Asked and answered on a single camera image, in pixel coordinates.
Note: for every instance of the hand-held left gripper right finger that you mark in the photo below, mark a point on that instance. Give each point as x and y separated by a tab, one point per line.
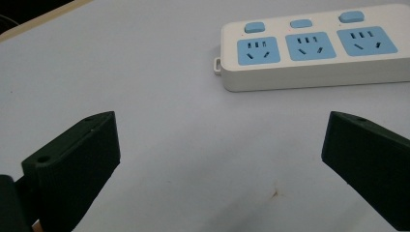
370	161

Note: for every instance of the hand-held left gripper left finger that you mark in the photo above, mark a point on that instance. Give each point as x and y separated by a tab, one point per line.
74	167

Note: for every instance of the white and blue power strip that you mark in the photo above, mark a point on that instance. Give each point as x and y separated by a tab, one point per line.
309	64

